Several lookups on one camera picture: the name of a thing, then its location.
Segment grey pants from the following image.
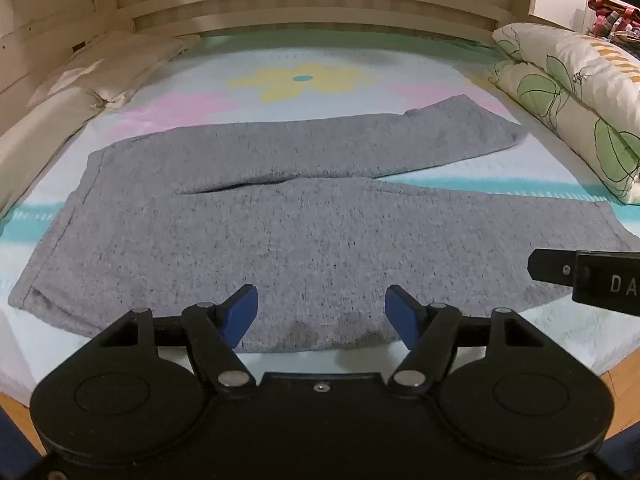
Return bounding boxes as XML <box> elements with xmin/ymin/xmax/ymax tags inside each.
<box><xmin>7</xmin><ymin>94</ymin><xmax>637</xmax><ymax>353</ymax></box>

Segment leaf print pillow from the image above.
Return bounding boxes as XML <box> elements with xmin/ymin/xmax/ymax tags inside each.
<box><xmin>487</xmin><ymin>60</ymin><xmax>640</xmax><ymax>206</ymax></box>
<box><xmin>492</xmin><ymin>22</ymin><xmax>640</xmax><ymax>88</ymax></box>

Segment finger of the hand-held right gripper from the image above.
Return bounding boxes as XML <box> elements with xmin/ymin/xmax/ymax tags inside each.
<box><xmin>528</xmin><ymin>248</ymin><xmax>580</xmax><ymax>284</ymax></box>

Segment cream pillow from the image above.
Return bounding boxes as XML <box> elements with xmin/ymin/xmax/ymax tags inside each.
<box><xmin>27</xmin><ymin>31</ymin><xmax>201</xmax><ymax>112</ymax></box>
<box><xmin>0</xmin><ymin>89</ymin><xmax>106</xmax><ymax>221</ymax></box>

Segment white cabinet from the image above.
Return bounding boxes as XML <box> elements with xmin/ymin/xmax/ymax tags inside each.
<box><xmin>529</xmin><ymin>0</ymin><xmax>640</xmax><ymax>33</ymax></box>

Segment colourful patterned bag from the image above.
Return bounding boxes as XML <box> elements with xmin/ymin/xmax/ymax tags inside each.
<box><xmin>586</xmin><ymin>0</ymin><xmax>640</xmax><ymax>48</ymax></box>

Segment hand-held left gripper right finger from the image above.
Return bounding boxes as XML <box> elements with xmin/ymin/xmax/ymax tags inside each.
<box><xmin>384</xmin><ymin>284</ymin><xmax>547</xmax><ymax>391</ymax></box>

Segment floral bed sheet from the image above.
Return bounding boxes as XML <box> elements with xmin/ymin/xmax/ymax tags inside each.
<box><xmin>0</xmin><ymin>33</ymin><xmax>640</xmax><ymax>401</ymax></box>

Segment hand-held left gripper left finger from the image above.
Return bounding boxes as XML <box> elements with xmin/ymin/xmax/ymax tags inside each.
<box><xmin>92</xmin><ymin>283</ymin><xmax>260</xmax><ymax>391</ymax></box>

